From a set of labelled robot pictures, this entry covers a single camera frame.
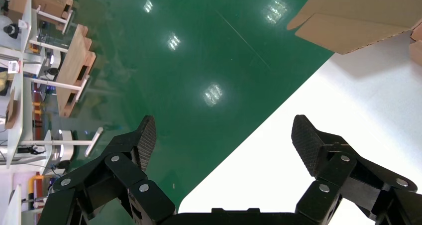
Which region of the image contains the small wooden pallet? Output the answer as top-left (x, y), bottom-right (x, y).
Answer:
top-left (56, 0), bottom-right (74, 31)

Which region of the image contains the small open cardboard box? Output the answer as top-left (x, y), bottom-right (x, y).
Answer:
top-left (4, 88), bottom-right (19, 130)

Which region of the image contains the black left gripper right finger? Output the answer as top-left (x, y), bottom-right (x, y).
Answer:
top-left (291, 114), bottom-right (422, 225)

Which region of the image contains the orange post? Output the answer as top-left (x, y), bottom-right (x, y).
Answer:
top-left (28, 174), bottom-right (44, 203)

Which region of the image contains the white table leg with foot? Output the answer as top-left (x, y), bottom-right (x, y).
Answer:
top-left (31, 74), bottom-right (90, 102)
top-left (19, 127), bottom-right (104, 159)

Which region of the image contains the large wooden pallet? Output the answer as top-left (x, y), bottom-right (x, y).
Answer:
top-left (55, 24), bottom-right (97, 118)

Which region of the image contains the brown cardboard storage box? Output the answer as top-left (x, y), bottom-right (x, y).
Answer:
top-left (286, 0), bottom-right (422, 66)

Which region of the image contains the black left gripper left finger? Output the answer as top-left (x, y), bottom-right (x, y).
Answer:
top-left (38, 115), bottom-right (177, 225)

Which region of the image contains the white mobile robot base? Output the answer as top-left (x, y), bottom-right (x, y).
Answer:
top-left (44, 47), bottom-right (63, 82)
top-left (47, 128), bottom-right (75, 163)

